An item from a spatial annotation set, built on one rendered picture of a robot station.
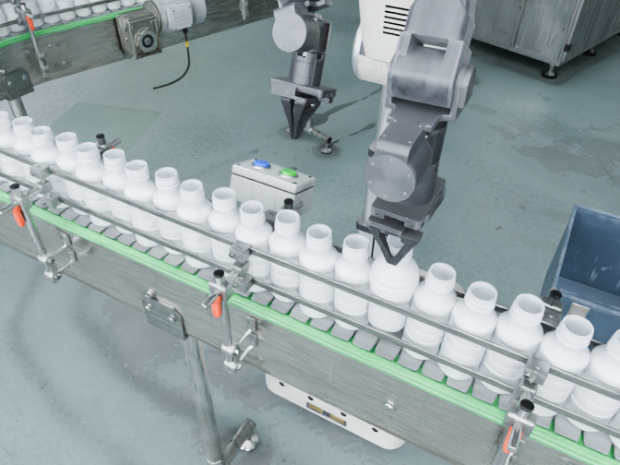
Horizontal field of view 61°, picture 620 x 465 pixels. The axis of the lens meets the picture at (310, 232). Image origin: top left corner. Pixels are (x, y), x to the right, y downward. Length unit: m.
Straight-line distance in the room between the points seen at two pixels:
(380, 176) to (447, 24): 0.16
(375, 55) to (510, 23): 3.30
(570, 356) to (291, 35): 0.59
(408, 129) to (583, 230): 0.87
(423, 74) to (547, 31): 3.84
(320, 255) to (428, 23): 0.36
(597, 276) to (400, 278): 0.79
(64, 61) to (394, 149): 1.80
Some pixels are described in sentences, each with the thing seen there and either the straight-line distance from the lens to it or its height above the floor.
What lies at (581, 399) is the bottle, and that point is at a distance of 0.81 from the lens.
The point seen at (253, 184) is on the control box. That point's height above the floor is 1.10.
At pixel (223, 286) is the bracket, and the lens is 0.81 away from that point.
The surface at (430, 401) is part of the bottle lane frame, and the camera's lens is 0.86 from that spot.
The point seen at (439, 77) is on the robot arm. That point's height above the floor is 1.44.
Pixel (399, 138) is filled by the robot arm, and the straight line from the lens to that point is 0.55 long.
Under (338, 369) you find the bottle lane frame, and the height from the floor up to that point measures 0.93.
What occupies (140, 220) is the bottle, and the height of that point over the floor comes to 1.07.
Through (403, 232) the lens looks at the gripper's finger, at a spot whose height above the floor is 1.25.
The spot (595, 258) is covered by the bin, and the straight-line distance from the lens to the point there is 1.42.
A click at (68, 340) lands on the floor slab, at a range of 2.30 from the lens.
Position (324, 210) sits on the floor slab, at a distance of 2.71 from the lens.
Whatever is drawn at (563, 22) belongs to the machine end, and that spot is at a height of 0.42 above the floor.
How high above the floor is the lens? 1.67
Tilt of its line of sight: 40 degrees down
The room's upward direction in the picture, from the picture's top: 1 degrees clockwise
